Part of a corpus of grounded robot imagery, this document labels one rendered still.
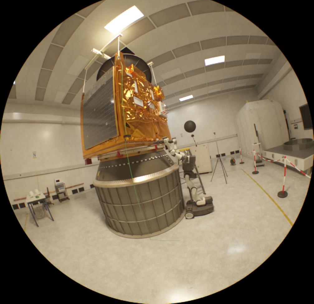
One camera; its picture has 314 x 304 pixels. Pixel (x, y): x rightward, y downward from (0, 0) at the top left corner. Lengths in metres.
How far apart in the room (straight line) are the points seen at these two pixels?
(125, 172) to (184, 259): 1.71
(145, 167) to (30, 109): 6.93
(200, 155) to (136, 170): 4.04
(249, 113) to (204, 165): 3.92
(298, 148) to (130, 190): 5.57
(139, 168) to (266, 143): 6.56
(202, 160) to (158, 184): 3.83
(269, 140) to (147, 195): 6.75
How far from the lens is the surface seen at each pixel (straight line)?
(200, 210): 2.50
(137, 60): 3.60
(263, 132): 6.92
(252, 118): 6.70
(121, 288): 1.82
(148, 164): 1.94
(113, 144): 1.82
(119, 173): 1.94
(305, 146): 5.31
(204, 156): 5.43
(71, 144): 6.99
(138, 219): 2.12
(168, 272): 1.77
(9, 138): 7.06
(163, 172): 1.98
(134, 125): 1.81
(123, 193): 1.91
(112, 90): 2.02
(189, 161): 2.17
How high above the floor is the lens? 1.59
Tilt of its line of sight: 2 degrees up
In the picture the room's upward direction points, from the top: 11 degrees counter-clockwise
